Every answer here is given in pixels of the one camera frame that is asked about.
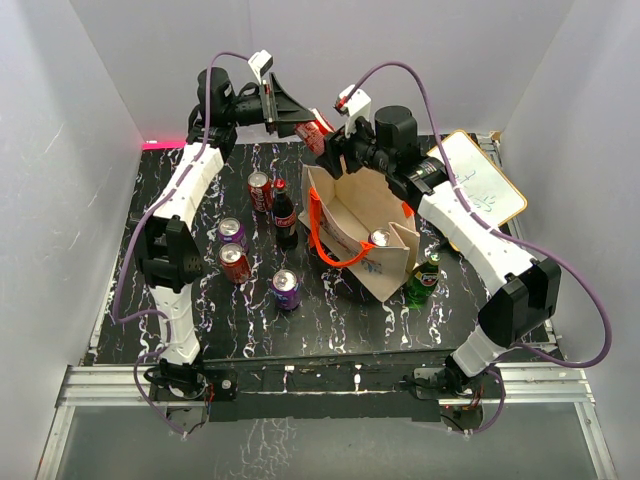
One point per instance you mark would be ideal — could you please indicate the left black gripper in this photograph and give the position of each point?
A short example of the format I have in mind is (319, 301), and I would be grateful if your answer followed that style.
(279, 110)

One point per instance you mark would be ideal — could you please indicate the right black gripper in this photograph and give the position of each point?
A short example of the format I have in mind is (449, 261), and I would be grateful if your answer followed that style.
(337, 145)

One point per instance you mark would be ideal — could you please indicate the red cola can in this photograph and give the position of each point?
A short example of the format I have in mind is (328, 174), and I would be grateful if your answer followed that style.
(313, 133)
(234, 262)
(260, 191)

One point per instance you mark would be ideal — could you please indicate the beige canvas bag orange handles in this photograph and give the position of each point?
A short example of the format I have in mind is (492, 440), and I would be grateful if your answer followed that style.
(341, 213)

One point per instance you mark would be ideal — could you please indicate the purple soda can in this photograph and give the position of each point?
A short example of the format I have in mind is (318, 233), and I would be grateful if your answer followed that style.
(285, 286)
(231, 230)
(380, 237)

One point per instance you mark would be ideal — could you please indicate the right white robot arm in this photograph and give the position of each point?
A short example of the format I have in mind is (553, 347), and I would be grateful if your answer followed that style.
(524, 290)

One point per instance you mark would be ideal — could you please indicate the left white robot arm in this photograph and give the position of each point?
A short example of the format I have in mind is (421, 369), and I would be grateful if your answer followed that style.
(165, 251)

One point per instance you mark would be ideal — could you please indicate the red cola can back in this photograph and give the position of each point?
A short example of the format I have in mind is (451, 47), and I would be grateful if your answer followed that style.
(260, 191)

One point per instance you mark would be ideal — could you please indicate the glass cola bottle red cap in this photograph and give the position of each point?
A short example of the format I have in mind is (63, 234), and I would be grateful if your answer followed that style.
(284, 216)

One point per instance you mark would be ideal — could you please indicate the pink marker strip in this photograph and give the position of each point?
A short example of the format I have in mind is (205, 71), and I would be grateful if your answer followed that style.
(162, 145)

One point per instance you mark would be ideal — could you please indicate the purple soda can front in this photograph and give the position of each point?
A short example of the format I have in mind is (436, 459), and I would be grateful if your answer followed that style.
(285, 286)

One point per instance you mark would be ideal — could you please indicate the green glass bottle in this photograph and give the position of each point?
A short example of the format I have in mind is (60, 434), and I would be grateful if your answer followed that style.
(422, 281)

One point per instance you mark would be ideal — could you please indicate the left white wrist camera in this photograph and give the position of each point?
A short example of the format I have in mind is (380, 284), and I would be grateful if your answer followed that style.
(260, 63)

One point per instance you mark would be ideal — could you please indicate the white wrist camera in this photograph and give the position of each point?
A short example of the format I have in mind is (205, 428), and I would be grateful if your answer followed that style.
(260, 63)
(353, 103)

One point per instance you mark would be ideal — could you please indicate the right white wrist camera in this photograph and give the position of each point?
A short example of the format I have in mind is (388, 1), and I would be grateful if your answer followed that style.
(353, 103)

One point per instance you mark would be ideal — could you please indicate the white board wooden frame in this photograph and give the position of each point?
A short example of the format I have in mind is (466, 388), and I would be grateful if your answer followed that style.
(477, 167)

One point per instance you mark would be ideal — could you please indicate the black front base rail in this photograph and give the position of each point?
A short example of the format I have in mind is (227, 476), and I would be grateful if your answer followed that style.
(353, 386)

